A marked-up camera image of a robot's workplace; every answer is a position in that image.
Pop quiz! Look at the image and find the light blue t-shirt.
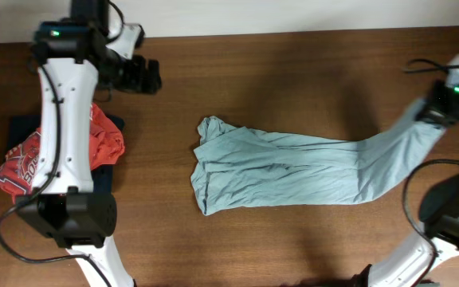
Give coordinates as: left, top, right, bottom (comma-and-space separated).
190, 100, 446, 216

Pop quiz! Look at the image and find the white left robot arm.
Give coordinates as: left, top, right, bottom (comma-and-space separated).
16, 22, 162, 286

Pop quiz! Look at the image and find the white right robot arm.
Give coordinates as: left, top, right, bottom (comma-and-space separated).
351, 81, 459, 287

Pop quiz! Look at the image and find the dark navy folded garment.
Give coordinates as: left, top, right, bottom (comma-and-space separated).
6, 114, 126, 195

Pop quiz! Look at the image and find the red printed t-shirt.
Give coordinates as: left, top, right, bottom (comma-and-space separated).
0, 102, 126, 204

